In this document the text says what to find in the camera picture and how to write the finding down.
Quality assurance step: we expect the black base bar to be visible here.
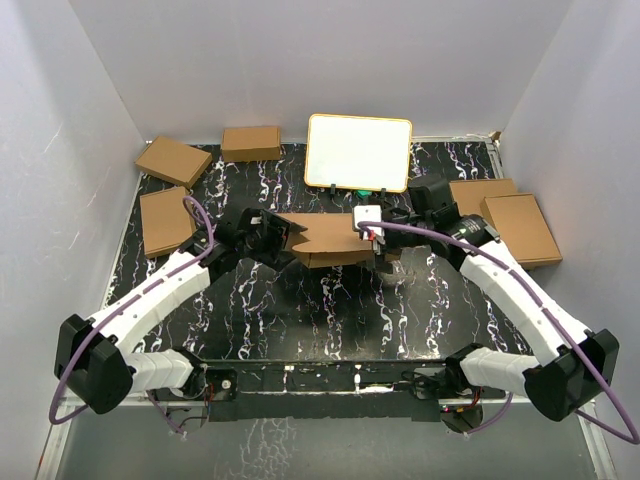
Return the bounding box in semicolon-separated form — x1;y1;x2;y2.
199;360;504;422

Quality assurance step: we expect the purple cable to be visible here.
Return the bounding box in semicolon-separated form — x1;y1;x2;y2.
47;195;217;426
357;220;640;445

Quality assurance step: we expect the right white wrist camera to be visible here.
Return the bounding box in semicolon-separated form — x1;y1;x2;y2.
352;205;384;241

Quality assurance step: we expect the small folded cardboard box right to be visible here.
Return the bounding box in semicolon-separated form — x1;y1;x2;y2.
480;193;563;270

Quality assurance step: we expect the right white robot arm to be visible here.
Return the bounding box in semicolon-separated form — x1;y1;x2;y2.
353;175;619;421

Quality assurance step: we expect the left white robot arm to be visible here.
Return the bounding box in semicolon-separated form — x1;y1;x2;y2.
54;201;306;414

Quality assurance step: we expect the large cardboard box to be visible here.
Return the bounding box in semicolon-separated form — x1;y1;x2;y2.
449;178;518;216
280;213;374;269

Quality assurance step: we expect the white board with yellow frame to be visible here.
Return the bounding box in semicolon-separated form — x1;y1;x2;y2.
304;113;412;193

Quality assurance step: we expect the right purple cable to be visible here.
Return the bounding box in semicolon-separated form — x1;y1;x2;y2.
357;220;640;445

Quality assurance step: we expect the folded cardboard box back left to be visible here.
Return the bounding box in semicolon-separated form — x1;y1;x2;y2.
135;136;212;189

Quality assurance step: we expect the folded cardboard box back centre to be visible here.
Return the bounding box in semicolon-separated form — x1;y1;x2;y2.
221;126;281;163

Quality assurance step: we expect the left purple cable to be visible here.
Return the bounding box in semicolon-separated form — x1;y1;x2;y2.
47;195;217;426

